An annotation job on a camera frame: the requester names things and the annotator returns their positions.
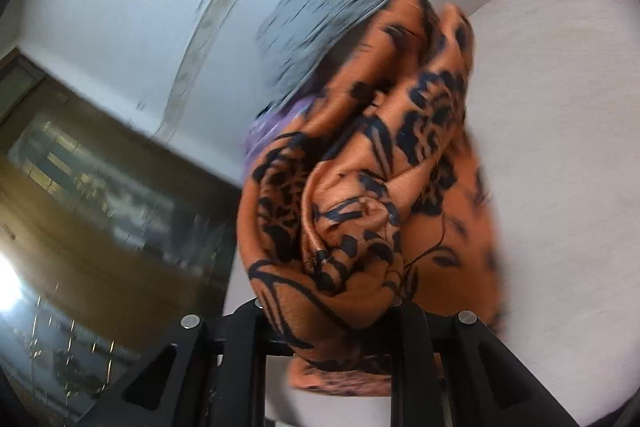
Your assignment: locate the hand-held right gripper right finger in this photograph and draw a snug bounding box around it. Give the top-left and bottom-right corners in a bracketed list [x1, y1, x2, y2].
[387, 299, 601, 427]

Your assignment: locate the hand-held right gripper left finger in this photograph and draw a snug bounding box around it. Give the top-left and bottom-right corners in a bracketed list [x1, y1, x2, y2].
[75, 299, 296, 427]

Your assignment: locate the wooden door with stained glass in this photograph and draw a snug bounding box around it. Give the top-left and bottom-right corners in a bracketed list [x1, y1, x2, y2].
[0, 47, 241, 427]

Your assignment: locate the purple floral garment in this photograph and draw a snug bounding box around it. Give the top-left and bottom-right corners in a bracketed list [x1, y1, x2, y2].
[242, 94, 321, 168]

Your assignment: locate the orange black floral sweater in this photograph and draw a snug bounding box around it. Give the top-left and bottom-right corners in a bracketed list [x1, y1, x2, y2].
[235, 0, 506, 398]

